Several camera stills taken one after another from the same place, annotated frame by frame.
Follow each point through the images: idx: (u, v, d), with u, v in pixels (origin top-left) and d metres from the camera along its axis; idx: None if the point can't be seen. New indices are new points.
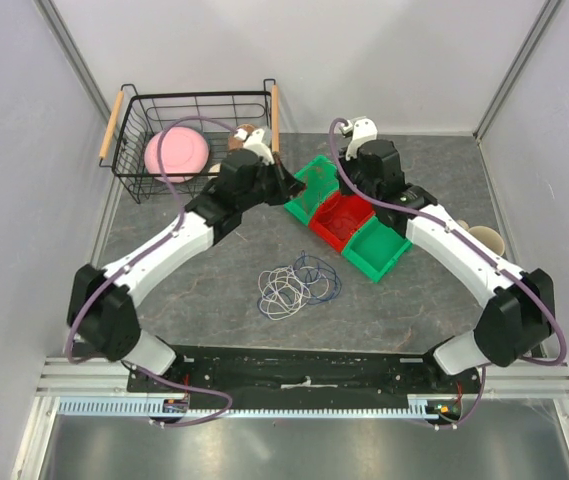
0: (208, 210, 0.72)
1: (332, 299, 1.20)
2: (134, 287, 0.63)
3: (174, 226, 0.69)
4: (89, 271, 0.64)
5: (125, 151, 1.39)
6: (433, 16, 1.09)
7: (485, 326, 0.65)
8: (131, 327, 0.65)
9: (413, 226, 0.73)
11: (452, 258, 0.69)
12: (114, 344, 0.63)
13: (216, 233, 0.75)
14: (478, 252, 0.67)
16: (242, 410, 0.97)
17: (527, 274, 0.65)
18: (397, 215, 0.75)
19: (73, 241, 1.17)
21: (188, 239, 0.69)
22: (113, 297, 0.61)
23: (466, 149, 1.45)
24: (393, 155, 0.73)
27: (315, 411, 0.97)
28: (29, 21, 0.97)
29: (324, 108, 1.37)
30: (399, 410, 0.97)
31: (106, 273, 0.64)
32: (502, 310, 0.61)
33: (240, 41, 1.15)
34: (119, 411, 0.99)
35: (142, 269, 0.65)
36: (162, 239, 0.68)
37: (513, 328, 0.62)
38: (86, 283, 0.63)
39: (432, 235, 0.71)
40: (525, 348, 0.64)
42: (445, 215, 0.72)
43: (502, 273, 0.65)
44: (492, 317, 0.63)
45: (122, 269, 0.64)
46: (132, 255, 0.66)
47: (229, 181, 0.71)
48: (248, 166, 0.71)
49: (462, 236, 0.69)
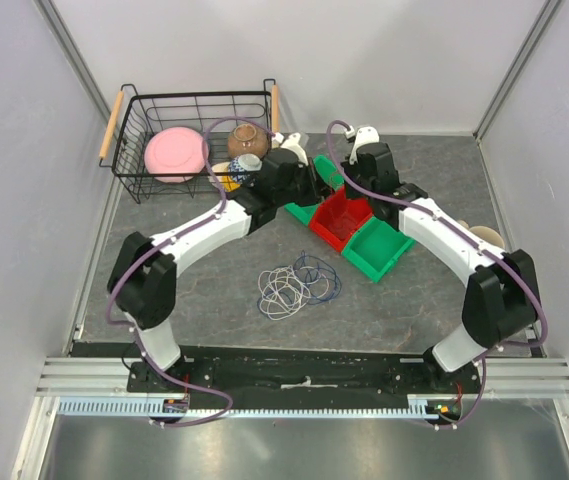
0: (248, 201, 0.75)
1: (332, 299, 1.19)
2: (179, 257, 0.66)
3: (217, 209, 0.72)
4: (138, 237, 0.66)
5: (125, 151, 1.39)
6: (434, 16, 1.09)
7: (469, 304, 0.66)
8: (168, 298, 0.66)
9: (403, 216, 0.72)
11: (438, 243, 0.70)
12: (149, 311, 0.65)
13: (252, 225, 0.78)
14: (462, 235, 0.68)
16: (243, 410, 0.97)
17: (508, 254, 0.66)
18: (391, 209, 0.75)
19: (73, 241, 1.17)
21: (229, 223, 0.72)
22: (161, 263, 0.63)
23: (466, 149, 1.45)
24: (386, 154, 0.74)
27: (315, 411, 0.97)
28: (29, 22, 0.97)
29: (324, 108, 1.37)
30: (400, 410, 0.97)
31: (154, 242, 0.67)
32: (482, 287, 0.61)
33: (240, 41, 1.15)
34: (119, 411, 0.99)
35: (187, 242, 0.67)
36: (206, 220, 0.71)
37: (492, 304, 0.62)
38: (133, 249, 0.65)
39: (420, 223, 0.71)
40: (509, 327, 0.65)
42: (432, 204, 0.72)
43: (483, 254, 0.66)
44: (473, 294, 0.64)
45: (169, 240, 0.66)
46: (178, 229, 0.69)
47: (270, 175, 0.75)
48: (290, 163, 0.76)
49: (448, 222, 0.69)
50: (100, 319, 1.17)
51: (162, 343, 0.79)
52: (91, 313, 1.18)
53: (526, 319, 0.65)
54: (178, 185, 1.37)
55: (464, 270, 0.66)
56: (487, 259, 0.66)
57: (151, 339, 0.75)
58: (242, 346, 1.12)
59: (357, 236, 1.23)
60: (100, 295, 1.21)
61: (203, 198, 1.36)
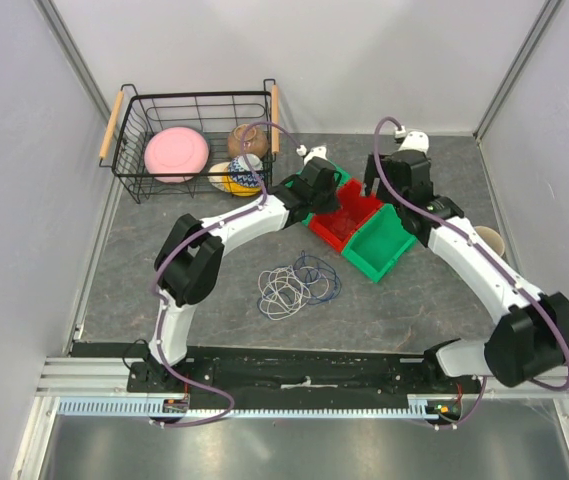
0: (287, 198, 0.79)
1: (332, 298, 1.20)
2: (225, 241, 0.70)
3: (259, 201, 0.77)
4: (189, 219, 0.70)
5: (125, 151, 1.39)
6: (434, 17, 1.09)
7: (496, 341, 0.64)
8: (211, 277, 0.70)
9: (436, 235, 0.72)
11: (469, 270, 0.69)
12: (193, 288, 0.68)
13: (287, 220, 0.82)
14: (498, 266, 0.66)
16: (244, 410, 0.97)
17: (546, 296, 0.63)
18: (422, 222, 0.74)
19: (73, 240, 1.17)
21: (270, 215, 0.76)
22: (208, 244, 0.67)
23: (466, 149, 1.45)
24: (423, 164, 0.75)
27: (315, 411, 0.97)
28: (29, 23, 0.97)
29: (324, 108, 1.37)
30: (399, 410, 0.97)
31: (203, 224, 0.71)
32: (514, 329, 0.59)
33: (240, 41, 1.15)
34: (119, 411, 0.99)
35: (232, 228, 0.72)
36: (249, 210, 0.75)
37: (522, 349, 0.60)
38: (184, 229, 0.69)
39: (453, 246, 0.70)
40: (534, 371, 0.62)
42: (469, 228, 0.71)
43: (519, 292, 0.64)
44: (503, 335, 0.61)
45: (217, 224, 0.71)
46: (224, 215, 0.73)
47: (312, 177, 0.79)
48: (330, 169, 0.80)
49: (485, 250, 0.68)
50: (101, 319, 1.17)
51: (179, 334, 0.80)
52: (91, 313, 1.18)
53: (553, 364, 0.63)
54: (178, 185, 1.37)
55: (494, 302, 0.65)
56: (523, 298, 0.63)
57: (173, 322, 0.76)
58: (242, 346, 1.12)
59: (357, 236, 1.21)
60: (100, 295, 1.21)
61: (203, 198, 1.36)
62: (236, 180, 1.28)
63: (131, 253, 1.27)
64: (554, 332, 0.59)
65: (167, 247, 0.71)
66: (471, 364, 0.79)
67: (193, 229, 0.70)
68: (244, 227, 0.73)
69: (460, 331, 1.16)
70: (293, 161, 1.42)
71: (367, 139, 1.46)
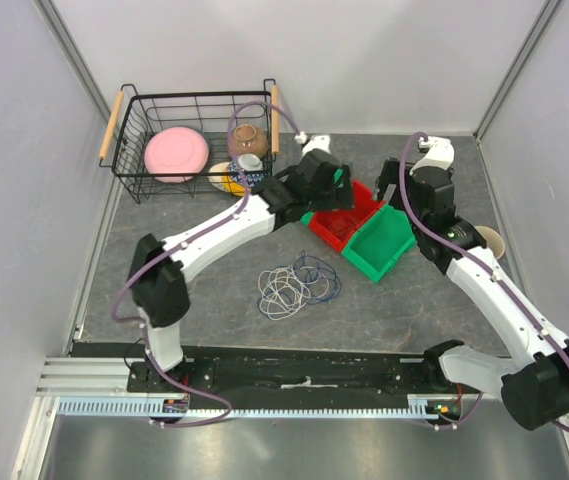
0: (277, 195, 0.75)
1: (332, 299, 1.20)
2: (187, 264, 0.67)
3: (236, 210, 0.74)
4: (152, 240, 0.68)
5: (125, 151, 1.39)
6: (433, 16, 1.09)
7: (514, 385, 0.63)
8: (182, 297, 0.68)
9: (457, 266, 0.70)
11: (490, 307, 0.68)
12: (163, 311, 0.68)
13: (277, 221, 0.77)
14: (524, 309, 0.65)
16: (245, 410, 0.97)
17: None
18: (441, 249, 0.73)
19: (73, 240, 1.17)
21: (247, 223, 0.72)
22: (167, 271, 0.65)
23: (466, 149, 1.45)
24: (447, 188, 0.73)
27: (315, 411, 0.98)
28: (29, 23, 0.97)
29: (323, 108, 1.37)
30: (399, 410, 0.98)
31: (165, 245, 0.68)
32: (539, 379, 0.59)
33: (239, 41, 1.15)
34: (119, 411, 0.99)
35: (199, 247, 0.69)
36: (224, 220, 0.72)
37: (544, 397, 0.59)
38: (146, 251, 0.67)
39: (475, 281, 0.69)
40: (552, 414, 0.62)
42: (493, 261, 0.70)
43: (545, 339, 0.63)
44: (525, 382, 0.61)
45: (180, 246, 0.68)
46: (192, 232, 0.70)
47: (308, 172, 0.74)
48: (330, 166, 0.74)
49: (508, 289, 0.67)
50: (101, 319, 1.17)
51: (169, 342, 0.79)
52: (91, 313, 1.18)
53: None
54: (178, 185, 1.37)
55: (515, 342, 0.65)
56: (548, 346, 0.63)
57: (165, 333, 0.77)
58: (242, 346, 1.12)
59: (357, 236, 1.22)
60: (100, 295, 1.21)
61: (203, 198, 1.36)
62: (236, 180, 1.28)
63: (131, 253, 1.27)
64: None
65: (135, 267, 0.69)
66: (478, 380, 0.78)
67: (156, 250, 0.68)
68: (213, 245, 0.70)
69: (460, 331, 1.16)
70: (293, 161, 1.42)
71: (367, 139, 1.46)
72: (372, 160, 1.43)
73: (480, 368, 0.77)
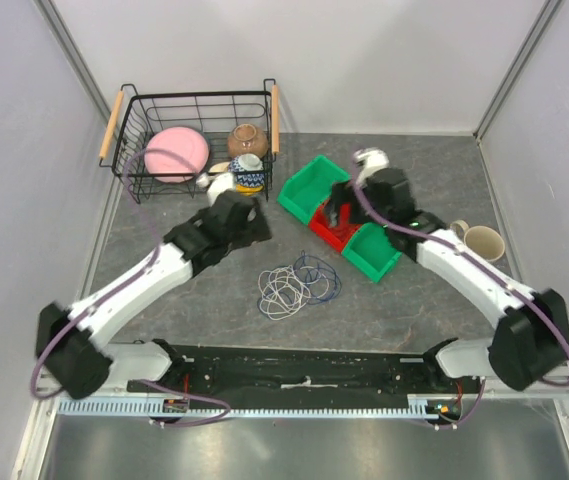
0: (191, 240, 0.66)
1: (332, 299, 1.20)
2: (98, 331, 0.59)
3: (148, 262, 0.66)
4: (55, 308, 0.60)
5: (125, 150, 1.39)
6: (432, 17, 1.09)
7: (495, 347, 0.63)
8: (99, 367, 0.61)
9: (423, 250, 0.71)
11: (462, 281, 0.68)
12: (79, 384, 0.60)
13: (195, 267, 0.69)
14: (488, 272, 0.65)
16: (244, 410, 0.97)
17: (540, 294, 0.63)
18: (408, 240, 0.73)
19: (73, 239, 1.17)
21: (161, 275, 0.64)
22: (76, 341, 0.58)
23: (466, 149, 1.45)
24: (403, 184, 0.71)
27: (315, 411, 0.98)
28: (29, 24, 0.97)
29: (323, 108, 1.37)
30: (400, 410, 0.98)
31: (72, 312, 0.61)
32: (513, 330, 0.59)
33: (239, 41, 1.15)
34: (119, 411, 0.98)
35: (109, 310, 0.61)
36: (135, 275, 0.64)
37: (526, 351, 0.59)
38: (50, 323, 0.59)
39: (441, 258, 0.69)
40: (541, 372, 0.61)
42: (454, 237, 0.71)
43: (512, 294, 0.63)
44: (504, 339, 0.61)
45: (87, 311, 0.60)
46: (100, 293, 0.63)
47: (222, 214, 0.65)
48: (246, 203, 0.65)
49: (472, 258, 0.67)
50: None
51: (142, 365, 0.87)
52: None
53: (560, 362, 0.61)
54: (178, 185, 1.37)
55: (489, 308, 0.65)
56: (517, 299, 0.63)
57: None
58: (242, 346, 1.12)
59: (357, 235, 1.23)
60: None
61: (203, 198, 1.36)
62: (236, 180, 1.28)
63: (131, 253, 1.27)
64: (553, 328, 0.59)
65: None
66: (477, 369, 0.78)
67: (61, 321, 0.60)
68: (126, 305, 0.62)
69: (460, 332, 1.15)
70: (293, 161, 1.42)
71: (367, 139, 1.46)
72: None
73: (479, 357, 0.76)
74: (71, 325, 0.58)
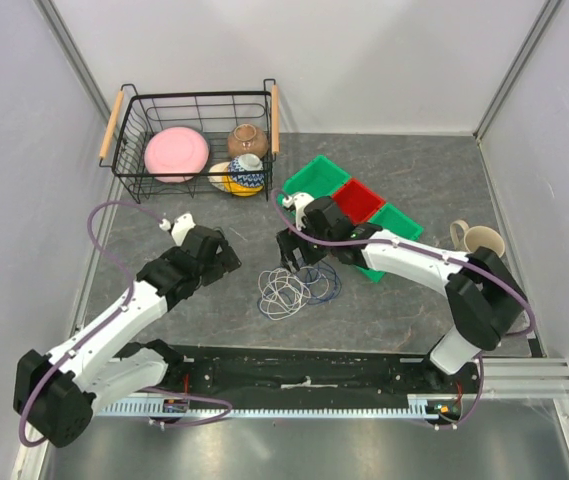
0: (166, 274, 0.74)
1: (332, 299, 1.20)
2: (80, 374, 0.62)
3: (123, 300, 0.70)
4: (34, 357, 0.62)
5: (125, 151, 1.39)
6: (432, 17, 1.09)
7: (454, 314, 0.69)
8: (83, 409, 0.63)
9: (369, 255, 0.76)
11: (409, 268, 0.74)
12: (63, 429, 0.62)
13: (169, 301, 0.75)
14: (424, 251, 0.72)
16: (244, 410, 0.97)
17: (471, 254, 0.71)
18: (354, 251, 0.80)
19: (73, 240, 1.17)
21: (137, 311, 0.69)
22: (57, 386, 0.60)
23: (466, 149, 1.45)
24: (331, 204, 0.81)
27: (315, 411, 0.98)
28: (29, 24, 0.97)
29: (323, 108, 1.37)
30: (399, 410, 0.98)
31: (51, 359, 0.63)
32: (462, 294, 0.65)
33: (239, 41, 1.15)
34: (119, 411, 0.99)
35: (89, 351, 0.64)
36: (112, 314, 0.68)
37: (477, 307, 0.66)
38: (30, 370, 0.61)
39: (384, 254, 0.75)
40: (500, 323, 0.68)
42: (388, 233, 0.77)
43: (450, 262, 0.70)
44: (457, 304, 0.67)
45: (67, 356, 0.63)
46: (78, 337, 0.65)
47: (194, 247, 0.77)
48: (214, 237, 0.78)
49: (409, 245, 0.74)
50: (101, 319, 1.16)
51: (134, 378, 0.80)
52: (92, 313, 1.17)
53: (512, 309, 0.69)
54: (178, 185, 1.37)
55: (437, 282, 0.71)
56: (455, 264, 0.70)
57: (114, 380, 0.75)
58: (242, 346, 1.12)
59: None
60: (100, 295, 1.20)
61: (203, 198, 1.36)
62: (236, 180, 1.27)
63: (131, 253, 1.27)
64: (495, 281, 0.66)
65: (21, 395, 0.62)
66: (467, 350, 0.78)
67: (41, 367, 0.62)
68: (104, 345, 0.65)
69: None
70: (293, 161, 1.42)
71: (367, 139, 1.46)
72: (372, 160, 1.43)
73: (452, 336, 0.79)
74: (53, 371, 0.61)
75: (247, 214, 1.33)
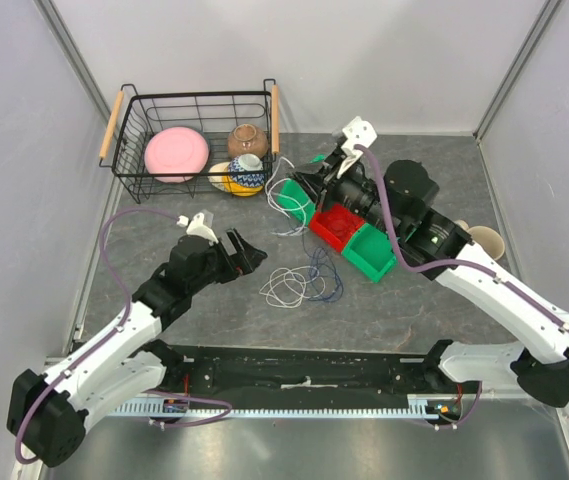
0: (158, 296, 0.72)
1: (332, 298, 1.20)
2: (74, 392, 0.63)
3: (119, 320, 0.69)
4: (30, 376, 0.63)
5: (125, 151, 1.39)
6: (432, 17, 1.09)
7: (544, 378, 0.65)
8: (77, 429, 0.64)
9: (453, 275, 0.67)
11: (503, 313, 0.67)
12: (55, 448, 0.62)
13: (164, 321, 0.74)
14: (541, 308, 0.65)
16: (246, 410, 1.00)
17: None
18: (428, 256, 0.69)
19: (73, 240, 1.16)
21: (132, 333, 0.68)
22: (54, 406, 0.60)
23: (466, 149, 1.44)
24: (432, 192, 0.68)
27: (315, 410, 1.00)
28: (29, 25, 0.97)
29: (323, 108, 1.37)
30: (399, 410, 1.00)
31: (47, 378, 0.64)
32: None
33: (239, 40, 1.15)
34: (119, 411, 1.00)
35: (85, 371, 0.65)
36: (107, 335, 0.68)
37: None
38: (26, 389, 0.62)
39: (479, 286, 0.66)
40: None
42: (493, 264, 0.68)
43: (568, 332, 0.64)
44: (564, 381, 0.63)
45: (62, 375, 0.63)
46: (74, 356, 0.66)
47: (179, 266, 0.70)
48: (201, 253, 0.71)
49: (517, 289, 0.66)
50: (101, 319, 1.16)
51: (131, 387, 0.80)
52: (92, 312, 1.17)
53: None
54: (178, 185, 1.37)
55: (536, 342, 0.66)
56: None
57: (109, 392, 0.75)
58: (242, 346, 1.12)
59: (357, 236, 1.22)
60: (100, 295, 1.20)
61: (203, 198, 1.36)
62: (236, 180, 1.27)
63: (132, 253, 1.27)
64: None
65: (15, 413, 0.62)
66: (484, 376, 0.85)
67: (37, 386, 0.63)
68: (100, 364, 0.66)
69: (460, 331, 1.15)
70: (294, 161, 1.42)
71: None
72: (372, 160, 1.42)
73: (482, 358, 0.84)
74: (49, 390, 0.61)
75: (247, 214, 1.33)
